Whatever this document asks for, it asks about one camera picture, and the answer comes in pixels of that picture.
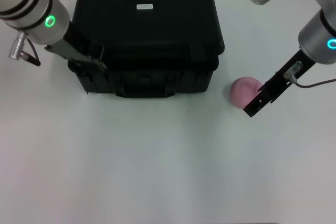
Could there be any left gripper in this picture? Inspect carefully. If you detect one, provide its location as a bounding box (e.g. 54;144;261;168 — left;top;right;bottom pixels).
44;22;108;71

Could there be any right arm cable with connector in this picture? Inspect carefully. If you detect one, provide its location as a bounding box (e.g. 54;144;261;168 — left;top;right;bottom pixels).
285;61;336;88

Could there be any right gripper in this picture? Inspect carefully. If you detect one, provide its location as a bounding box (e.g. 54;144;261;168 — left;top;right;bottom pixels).
243;50;316;118

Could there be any arm cable with connector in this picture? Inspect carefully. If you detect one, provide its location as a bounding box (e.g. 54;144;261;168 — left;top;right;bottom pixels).
9;31;41;67
285;61;336;88

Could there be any left arm cable with connector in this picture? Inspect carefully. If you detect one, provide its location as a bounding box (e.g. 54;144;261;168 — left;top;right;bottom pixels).
9;31;41;67

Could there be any black plastic carrying case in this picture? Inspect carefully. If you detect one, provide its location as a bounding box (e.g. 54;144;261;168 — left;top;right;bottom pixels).
67;0;226;99

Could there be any black case carry handle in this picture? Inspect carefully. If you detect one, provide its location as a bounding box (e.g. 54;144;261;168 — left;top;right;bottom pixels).
115;76;176;99

